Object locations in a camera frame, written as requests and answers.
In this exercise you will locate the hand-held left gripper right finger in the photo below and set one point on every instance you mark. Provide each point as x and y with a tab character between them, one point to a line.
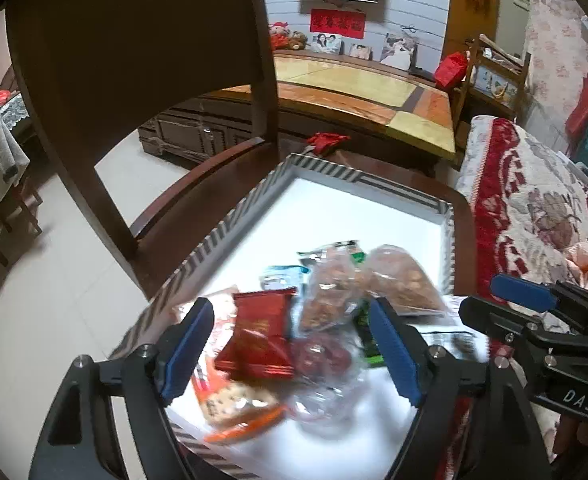
394	355

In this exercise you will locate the light wooden chair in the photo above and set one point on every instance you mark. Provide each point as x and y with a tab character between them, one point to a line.
16	220

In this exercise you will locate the red gift bag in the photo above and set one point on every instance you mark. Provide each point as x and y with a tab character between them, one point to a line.
450	69

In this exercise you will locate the orange cracker packet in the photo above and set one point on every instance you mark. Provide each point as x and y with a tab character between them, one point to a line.
228	405

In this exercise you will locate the red knot ornament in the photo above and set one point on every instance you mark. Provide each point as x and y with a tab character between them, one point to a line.
326	142

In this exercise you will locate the red snack packet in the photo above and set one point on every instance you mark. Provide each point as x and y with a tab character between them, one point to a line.
259	335

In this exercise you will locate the blue snack packet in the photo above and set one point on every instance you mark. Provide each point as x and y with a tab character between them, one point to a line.
281	276

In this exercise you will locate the green black snack packet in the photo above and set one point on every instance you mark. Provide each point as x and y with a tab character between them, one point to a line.
369	340

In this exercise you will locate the dark wooden chair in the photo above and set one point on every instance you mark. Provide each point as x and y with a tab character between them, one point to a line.
123	35

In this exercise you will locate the white black snack packet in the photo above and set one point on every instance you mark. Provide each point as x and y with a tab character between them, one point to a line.
456	345

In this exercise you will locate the red wall banner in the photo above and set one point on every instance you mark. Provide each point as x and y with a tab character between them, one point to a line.
336	22

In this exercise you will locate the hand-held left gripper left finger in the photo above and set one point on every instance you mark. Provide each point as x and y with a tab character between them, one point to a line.
188	355

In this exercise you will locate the wooden cabinet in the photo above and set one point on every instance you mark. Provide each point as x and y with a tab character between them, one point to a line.
349	90

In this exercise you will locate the red plush toy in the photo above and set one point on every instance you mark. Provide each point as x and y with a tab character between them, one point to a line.
279	35

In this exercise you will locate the person's right hand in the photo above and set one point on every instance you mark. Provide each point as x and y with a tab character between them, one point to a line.
579	435

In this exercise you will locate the wooden rack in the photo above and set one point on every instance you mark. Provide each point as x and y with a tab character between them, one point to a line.
496	80

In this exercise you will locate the clear packet of nuts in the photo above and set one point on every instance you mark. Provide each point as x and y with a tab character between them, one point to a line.
404	280
331	295

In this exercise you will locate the striped white cardboard box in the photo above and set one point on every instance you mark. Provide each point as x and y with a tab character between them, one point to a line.
364	210

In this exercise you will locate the brown plush bear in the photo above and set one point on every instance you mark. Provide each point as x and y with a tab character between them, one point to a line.
298	41

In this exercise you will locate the clear packet of red dates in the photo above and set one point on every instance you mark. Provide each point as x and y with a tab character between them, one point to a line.
319	355

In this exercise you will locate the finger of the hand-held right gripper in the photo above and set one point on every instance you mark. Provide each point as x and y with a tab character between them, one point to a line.
494	317
521	290

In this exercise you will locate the small photo frame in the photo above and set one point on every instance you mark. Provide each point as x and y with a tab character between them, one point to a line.
360	52
326	44

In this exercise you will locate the large photo frame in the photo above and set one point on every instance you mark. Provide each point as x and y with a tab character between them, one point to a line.
399	52

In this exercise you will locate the red floral blanket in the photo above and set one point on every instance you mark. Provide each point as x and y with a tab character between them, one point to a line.
524	185

